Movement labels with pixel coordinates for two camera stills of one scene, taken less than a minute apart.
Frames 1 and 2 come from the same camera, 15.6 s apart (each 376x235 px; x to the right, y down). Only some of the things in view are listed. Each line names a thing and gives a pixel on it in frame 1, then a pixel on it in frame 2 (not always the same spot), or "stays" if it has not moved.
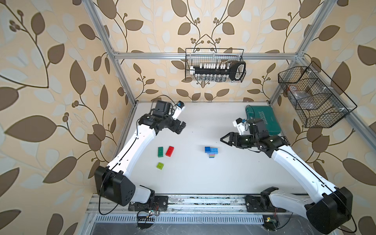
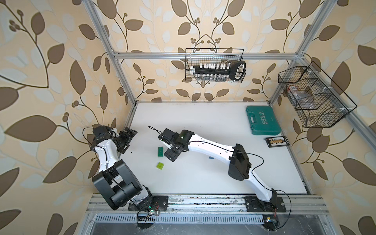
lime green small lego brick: (160, 166) stays
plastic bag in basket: (304, 100) stays
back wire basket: (215, 65) stays
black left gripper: (178, 129) → (129, 137)
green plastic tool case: (266, 113) stays
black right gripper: (232, 138) → (170, 154)
